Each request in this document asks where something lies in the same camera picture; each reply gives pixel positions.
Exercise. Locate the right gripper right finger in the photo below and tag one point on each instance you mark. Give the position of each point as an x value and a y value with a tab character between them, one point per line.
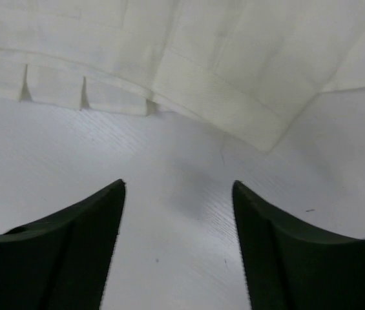
291	264

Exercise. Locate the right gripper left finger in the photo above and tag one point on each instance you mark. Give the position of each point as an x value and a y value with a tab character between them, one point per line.
62	260

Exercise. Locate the white pleated skirt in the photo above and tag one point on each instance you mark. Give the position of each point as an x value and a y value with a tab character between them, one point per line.
247	67

